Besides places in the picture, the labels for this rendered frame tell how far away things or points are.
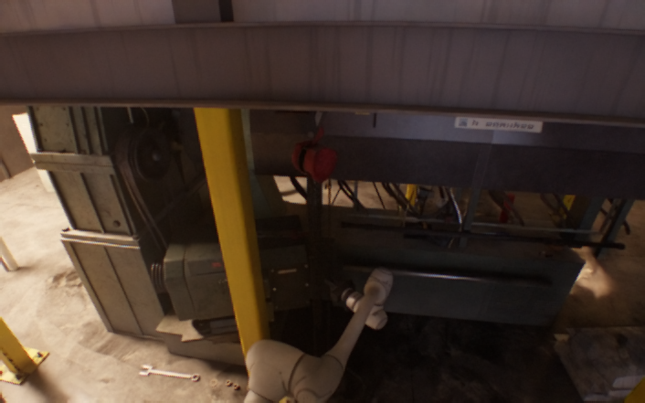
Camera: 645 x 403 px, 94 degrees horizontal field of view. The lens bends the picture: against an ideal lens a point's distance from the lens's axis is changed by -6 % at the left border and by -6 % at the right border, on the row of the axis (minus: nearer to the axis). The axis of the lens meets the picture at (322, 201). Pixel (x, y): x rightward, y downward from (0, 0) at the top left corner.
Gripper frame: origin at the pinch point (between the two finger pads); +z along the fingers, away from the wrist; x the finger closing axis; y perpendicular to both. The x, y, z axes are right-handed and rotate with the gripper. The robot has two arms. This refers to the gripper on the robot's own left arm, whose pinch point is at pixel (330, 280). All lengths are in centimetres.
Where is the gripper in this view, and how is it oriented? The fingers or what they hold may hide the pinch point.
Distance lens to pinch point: 180.1
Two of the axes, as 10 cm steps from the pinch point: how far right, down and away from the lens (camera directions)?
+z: -6.4, -3.8, 6.7
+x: -7.7, 3.2, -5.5
